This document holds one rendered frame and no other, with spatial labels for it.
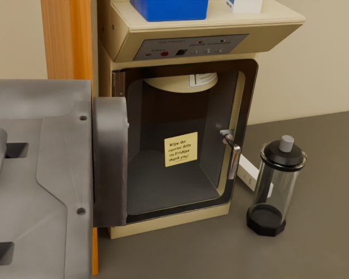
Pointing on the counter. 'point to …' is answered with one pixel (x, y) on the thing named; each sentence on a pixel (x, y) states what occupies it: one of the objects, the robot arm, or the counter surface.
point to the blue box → (171, 9)
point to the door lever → (232, 155)
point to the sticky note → (180, 149)
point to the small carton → (244, 6)
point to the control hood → (203, 28)
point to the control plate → (210, 41)
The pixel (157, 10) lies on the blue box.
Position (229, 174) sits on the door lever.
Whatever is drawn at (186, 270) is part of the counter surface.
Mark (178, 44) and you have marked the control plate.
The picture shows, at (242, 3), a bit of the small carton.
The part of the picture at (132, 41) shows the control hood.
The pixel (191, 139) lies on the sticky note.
